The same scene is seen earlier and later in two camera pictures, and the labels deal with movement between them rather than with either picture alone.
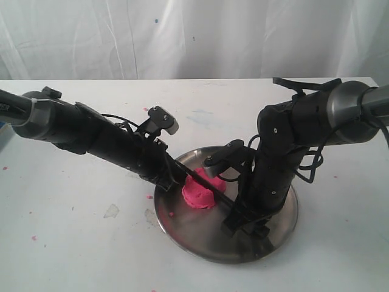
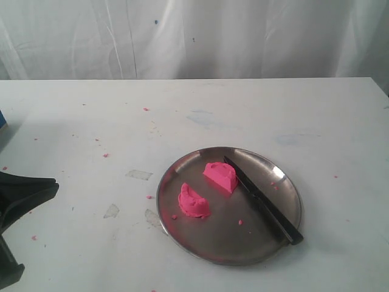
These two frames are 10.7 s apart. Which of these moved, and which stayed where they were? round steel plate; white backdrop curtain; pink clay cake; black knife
Moved: pink clay cake; black knife
Stayed: white backdrop curtain; round steel plate
